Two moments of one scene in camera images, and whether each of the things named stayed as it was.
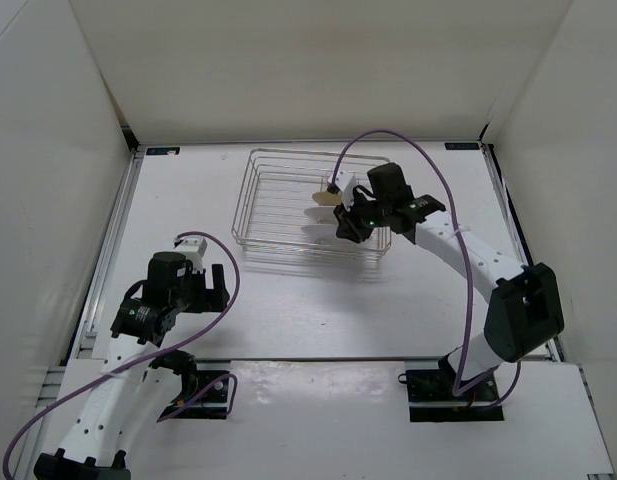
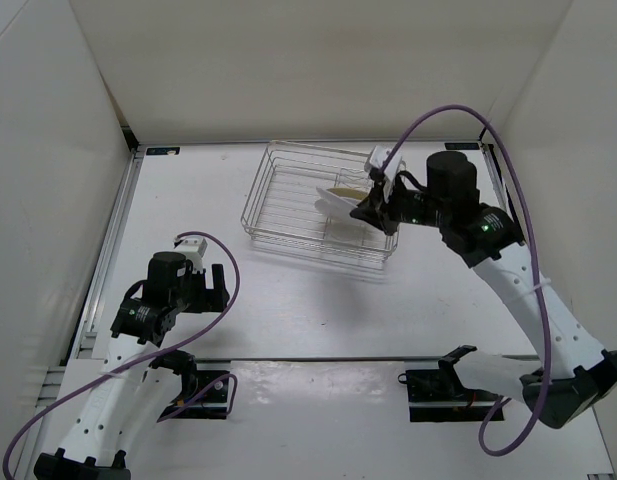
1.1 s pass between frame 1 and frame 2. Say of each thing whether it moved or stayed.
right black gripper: moved
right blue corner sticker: stayed
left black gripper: stayed
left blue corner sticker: stayed
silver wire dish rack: moved
